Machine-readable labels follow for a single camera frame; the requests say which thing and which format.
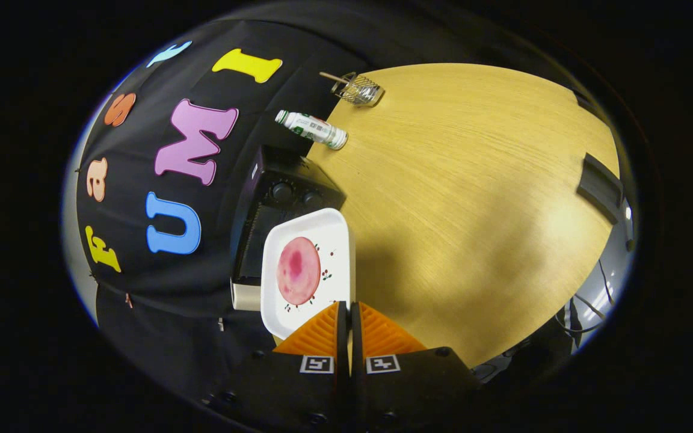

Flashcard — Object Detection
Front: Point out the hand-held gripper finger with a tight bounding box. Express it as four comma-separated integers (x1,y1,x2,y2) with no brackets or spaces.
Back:
350,301,482,431
202,301,350,431

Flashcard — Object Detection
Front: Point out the pink round ham slice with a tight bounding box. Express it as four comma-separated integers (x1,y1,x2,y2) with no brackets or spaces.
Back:
276,236,322,306

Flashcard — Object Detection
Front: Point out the white rectangular food tray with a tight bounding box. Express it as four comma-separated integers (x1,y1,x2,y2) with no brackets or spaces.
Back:
260,208,357,340

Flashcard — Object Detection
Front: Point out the black toaster oven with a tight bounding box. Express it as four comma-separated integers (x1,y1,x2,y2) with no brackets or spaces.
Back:
229,144,347,286

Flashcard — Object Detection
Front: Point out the white bread toaster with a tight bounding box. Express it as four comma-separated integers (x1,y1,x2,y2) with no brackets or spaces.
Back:
230,280,263,312

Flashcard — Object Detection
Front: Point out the white bottle with green label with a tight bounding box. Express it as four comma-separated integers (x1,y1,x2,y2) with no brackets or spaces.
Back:
274,109,349,151

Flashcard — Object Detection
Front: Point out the metal wire basket holder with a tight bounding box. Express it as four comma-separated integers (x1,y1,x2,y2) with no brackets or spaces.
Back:
331,72,385,108

